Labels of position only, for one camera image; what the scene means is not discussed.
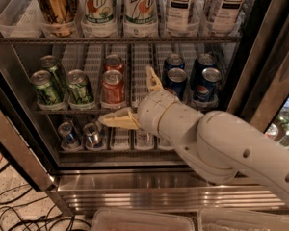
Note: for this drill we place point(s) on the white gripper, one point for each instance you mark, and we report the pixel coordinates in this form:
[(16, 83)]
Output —
[(151, 108)]

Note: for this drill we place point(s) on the green can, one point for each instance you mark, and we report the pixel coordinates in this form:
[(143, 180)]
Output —
[(53, 65), (47, 91), (79, 87)]

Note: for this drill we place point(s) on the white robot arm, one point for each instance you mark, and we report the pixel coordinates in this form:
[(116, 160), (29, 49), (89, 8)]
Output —
[(216, 145)]

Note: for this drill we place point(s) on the front orange can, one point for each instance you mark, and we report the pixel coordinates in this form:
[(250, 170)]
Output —
[(112, 86)]

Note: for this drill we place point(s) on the orange can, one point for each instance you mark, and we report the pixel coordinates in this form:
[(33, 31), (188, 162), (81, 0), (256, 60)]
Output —
[(114, 62), (112, 86)]

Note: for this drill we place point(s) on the front left pepsi can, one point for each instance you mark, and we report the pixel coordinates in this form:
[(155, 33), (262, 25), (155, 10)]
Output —
[(176, 80)]

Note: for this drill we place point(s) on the pepsi can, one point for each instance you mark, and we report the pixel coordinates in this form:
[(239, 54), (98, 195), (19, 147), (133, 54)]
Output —
[(201, 62), (206, 84), (173, 60), (176, 80)]

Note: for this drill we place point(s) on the empty white shelf tray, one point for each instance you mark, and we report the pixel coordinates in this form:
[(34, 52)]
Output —
[(142, 56)]

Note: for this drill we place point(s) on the back orange can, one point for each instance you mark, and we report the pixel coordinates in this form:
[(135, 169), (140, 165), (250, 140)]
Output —
[(114, 62)]

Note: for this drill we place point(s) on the back left pepsi can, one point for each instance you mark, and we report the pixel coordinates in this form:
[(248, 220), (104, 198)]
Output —
[(173, 60)]

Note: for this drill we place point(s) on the right small blue can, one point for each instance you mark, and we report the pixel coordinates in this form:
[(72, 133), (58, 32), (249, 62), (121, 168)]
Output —
[(93, 139)]

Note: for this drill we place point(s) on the small blue can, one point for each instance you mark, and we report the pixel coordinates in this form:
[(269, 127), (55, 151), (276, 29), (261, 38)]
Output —
[(93, 139), (69, 135)]

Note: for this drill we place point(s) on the front right pepsi can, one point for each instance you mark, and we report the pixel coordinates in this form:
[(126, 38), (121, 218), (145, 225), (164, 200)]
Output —
[(206, 84)]

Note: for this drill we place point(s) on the back right pepsi can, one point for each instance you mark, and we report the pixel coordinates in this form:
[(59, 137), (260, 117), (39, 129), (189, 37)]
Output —
[(201, 62)]

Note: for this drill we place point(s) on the left small blue can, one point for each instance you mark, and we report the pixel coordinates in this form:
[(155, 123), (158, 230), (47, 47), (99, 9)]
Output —
[(69, 135)]

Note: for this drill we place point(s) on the stainless steel fridge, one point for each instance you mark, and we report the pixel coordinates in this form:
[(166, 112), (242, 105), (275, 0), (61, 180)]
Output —
[(254, 64)]

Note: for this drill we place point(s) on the gold tall can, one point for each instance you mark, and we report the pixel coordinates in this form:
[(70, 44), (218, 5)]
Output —
[(59, 13)]

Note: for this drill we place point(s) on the steel fridge door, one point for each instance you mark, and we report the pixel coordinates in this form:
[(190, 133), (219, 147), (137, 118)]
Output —
[(20, 143)]

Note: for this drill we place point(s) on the left water bottle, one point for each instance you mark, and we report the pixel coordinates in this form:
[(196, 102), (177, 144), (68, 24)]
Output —
[(144, 139)]

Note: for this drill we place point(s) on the right 7up bottle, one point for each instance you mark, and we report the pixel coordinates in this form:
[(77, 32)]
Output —
[(139, 12)]

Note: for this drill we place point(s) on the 7up bottle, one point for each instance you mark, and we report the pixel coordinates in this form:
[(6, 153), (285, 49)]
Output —
[(139, 12), (99, 11)]

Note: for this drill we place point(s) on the left 7up bottle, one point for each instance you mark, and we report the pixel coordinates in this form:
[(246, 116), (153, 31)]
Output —
[(99, 11)]

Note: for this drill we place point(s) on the left white tea bottle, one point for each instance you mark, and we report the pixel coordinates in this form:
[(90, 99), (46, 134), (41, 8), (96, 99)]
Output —
[(180, 15)]

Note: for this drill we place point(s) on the white tea bottle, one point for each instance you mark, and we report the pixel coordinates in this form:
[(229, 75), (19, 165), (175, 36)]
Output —
[(180, 15), (221, 16)]

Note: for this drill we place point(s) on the left clear plastic bin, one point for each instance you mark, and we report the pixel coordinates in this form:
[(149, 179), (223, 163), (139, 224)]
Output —
[(126, 220)]

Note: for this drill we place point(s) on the clear plastic bin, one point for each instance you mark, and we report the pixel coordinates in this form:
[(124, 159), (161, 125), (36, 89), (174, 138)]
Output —
[(126, 220), (222, 219)]

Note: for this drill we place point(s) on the right white tea bottle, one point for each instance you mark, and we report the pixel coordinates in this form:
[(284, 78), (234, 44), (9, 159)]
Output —
[(221, 16)]

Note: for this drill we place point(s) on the right clear plastic bin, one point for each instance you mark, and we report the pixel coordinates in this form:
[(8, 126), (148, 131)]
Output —
[(222, 219)]

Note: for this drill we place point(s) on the clear empty top tray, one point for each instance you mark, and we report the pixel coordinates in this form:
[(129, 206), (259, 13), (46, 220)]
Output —
[(21, 19)]

